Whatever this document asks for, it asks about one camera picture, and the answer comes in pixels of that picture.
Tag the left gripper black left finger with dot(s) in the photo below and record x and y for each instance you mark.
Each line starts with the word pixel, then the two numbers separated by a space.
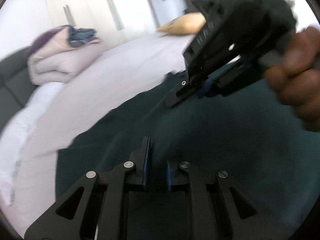
pixel 92 207

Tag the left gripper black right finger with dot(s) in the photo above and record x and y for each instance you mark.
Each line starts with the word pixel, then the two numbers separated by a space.
pixel 218 207

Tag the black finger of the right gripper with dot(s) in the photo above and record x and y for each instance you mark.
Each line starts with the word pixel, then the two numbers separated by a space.
pixel 233 79
pixel 180 93

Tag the dark green knit sweater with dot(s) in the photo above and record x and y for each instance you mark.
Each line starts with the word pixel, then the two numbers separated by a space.
pixel 258 141

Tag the blue grey folded clothes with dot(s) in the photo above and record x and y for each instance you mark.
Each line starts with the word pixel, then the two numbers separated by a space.
pixel 81 36

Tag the person's right hand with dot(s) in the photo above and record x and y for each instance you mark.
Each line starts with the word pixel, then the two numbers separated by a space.
pixel 295 82

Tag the yellow cushion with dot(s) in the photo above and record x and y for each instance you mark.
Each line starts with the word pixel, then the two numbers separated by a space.
pixel 188 24

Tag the white bed sheet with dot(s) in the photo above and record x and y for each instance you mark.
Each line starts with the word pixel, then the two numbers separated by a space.
pixel 117 76

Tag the white pillow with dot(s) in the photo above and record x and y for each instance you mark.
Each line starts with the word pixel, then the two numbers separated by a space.
pixel 17 132

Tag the folded beige duvet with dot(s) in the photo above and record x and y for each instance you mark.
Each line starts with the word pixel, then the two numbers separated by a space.
pixel 57 61

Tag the purple pillow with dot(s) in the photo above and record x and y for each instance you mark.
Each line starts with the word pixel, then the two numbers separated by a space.
pixel 40 41

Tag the cream wardrobe with handles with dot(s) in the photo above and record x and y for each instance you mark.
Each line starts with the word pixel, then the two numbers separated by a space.
pixel 116 21

